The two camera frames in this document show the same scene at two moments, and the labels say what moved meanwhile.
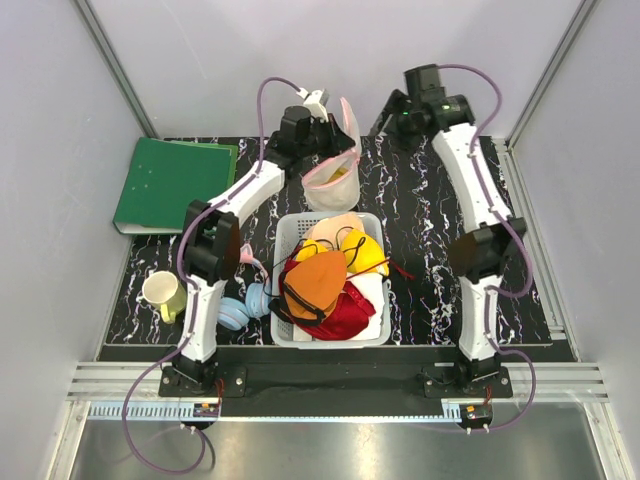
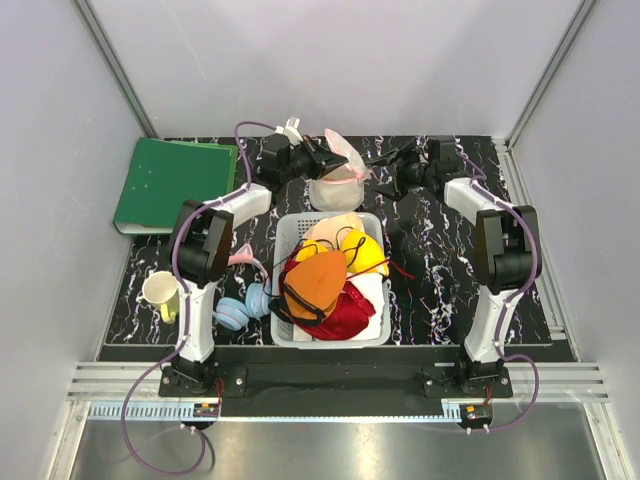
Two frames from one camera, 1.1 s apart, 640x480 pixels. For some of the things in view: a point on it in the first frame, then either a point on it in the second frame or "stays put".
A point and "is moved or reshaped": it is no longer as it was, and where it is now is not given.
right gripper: (397, 103) → (395, 192)
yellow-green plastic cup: (165, 291) stays put
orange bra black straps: (311, 285) stays put
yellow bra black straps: (361, 253) stays put
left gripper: (338, 140) → (329, 161)
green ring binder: (165, 176) stays put
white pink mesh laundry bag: (335, 187) is moved or reshaped
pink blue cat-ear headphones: (234, 313) stays put
